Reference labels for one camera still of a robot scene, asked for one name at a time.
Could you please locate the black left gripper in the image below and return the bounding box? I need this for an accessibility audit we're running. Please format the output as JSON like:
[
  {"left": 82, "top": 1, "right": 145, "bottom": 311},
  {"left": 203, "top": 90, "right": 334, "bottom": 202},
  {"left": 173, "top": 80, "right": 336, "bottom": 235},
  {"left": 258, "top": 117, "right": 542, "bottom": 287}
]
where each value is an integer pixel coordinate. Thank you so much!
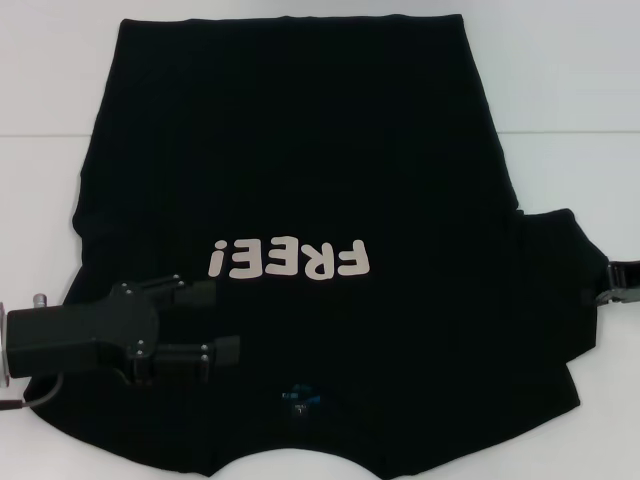
[{"left": 7, "top": 273, "right": 242, "bottom": 387}]

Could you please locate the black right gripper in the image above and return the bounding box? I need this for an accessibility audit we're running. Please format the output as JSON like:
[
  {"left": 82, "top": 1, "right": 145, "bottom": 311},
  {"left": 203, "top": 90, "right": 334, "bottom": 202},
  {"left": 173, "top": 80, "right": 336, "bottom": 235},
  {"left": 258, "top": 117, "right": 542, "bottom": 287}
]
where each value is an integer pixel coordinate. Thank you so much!
[{"left": 593, "top": 259, "right": 640, "bottom": 307}]

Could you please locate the black shirt with FREE print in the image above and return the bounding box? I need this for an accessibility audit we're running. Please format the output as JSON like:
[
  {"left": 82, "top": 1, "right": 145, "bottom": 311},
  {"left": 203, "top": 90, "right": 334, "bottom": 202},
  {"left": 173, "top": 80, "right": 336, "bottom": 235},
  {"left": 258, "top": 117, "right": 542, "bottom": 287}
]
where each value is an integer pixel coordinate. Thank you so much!
[{"left": 27, "top": 15, "right": 612, "bottom": 480}]

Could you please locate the thin dark gripper cable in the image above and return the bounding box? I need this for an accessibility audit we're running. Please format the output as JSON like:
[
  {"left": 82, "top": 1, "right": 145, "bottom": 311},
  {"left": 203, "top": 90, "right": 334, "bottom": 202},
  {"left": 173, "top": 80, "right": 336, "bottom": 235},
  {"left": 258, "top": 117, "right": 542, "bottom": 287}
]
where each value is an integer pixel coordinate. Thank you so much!
[{"left": 0, "top": 372, "right": 65, "bottom": 412}]

